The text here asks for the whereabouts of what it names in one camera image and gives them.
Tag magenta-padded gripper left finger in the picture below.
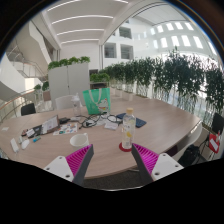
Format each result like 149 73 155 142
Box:
43 143 95 187

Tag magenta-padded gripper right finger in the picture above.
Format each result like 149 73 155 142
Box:
130 143 185 186

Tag clear lemon drink bottle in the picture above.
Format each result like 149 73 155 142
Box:
120 107 137 151

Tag white mug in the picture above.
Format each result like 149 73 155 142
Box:
69 132 90 149

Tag colourful sticker sheet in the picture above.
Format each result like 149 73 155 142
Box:
52 122 79 136

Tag dark blue keyboard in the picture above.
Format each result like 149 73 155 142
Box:
115 112 148 129

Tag black backpack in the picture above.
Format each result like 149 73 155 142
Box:
178 143 201 167

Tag small black pouch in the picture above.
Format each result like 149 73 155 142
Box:
58 116 71 125

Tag brown covered tablet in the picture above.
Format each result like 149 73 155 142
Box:
39 114 60 135

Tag green tote bag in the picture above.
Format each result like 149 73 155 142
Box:
82 87 112 116

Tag white power strip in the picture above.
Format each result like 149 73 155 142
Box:
9 137 20 154

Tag black office chair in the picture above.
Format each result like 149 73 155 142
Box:
20 102 37 117

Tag black chair with red bag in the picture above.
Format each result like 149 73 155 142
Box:
201 112 224 155

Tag white planter cabinet with plants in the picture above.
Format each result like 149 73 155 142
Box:
47 55 92 109

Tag small planter with green plants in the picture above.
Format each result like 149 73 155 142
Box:
33 81 52 102

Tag row of green potted plants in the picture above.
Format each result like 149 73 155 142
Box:
99 46 224 116

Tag black tangled cables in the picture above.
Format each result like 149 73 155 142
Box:
77 113 123 129

